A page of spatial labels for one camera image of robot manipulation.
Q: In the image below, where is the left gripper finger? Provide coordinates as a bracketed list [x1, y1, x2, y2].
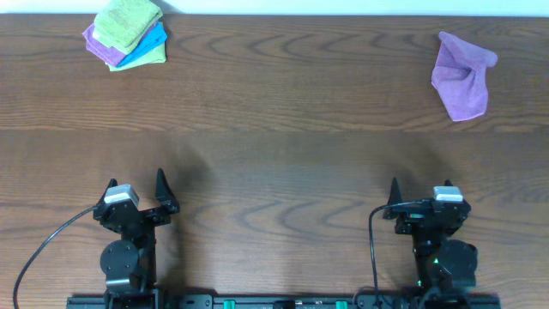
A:
[155, 168, 180, 214]
[97, 178, 119, 206]

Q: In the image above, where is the purple microfiber cloth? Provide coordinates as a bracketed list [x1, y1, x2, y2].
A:
[431, 32, 498, 122]

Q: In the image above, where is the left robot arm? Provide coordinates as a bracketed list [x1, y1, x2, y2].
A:
[93, 168, 180, 308]

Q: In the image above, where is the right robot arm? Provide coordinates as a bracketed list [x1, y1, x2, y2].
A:
[383, 179, 478, 308]

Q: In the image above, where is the purple folded cloth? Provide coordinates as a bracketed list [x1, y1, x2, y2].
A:
[82, 21, 157, 67]

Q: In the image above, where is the bottom green folded cloth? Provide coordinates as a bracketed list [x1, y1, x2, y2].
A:
[107, 43, 167, 72]

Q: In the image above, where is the green folded cloth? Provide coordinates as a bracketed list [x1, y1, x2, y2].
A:
[92, 0, 163, 54]
[107, 43, 167, 72]

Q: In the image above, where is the blue folded cloth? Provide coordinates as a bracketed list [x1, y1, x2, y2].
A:
[116, 21, 167, 68]

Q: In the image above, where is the top green folded cloth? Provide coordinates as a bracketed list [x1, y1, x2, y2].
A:
[92, 0, 163, 54]

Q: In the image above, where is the right black camera cable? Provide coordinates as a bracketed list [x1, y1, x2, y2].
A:
[352, 200, 425, 309]

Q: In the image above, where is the black camera cable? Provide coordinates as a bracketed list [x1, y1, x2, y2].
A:
[352, 200, 425, 309]
[12, 204, 100, 309]

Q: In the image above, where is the left black camera cable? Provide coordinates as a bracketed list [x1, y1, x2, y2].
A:
[12, 204, 100, 309]

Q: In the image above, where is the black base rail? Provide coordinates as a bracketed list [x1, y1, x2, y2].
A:
[66, 290, 501, 309]

